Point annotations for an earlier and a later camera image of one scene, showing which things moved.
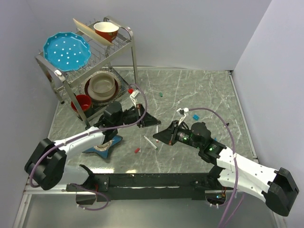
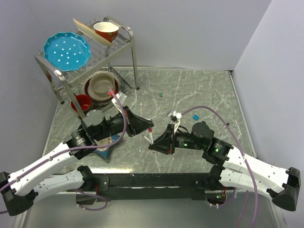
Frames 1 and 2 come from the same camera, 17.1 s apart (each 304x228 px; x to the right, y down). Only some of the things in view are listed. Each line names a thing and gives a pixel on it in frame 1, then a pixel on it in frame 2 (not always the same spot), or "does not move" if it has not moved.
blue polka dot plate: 67,51 does not move
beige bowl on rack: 101,86 does not move
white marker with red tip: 157,131 -> 150,129
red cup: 84,101 does not move
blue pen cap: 195,117 does not move
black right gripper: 169,136 -> 165,141
